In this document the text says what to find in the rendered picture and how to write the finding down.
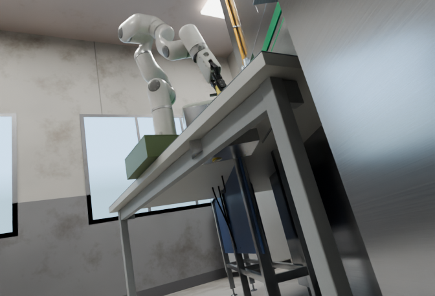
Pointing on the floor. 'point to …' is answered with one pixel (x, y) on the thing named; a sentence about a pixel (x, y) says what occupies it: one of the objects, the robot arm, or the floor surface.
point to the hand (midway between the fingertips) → (221, 88)
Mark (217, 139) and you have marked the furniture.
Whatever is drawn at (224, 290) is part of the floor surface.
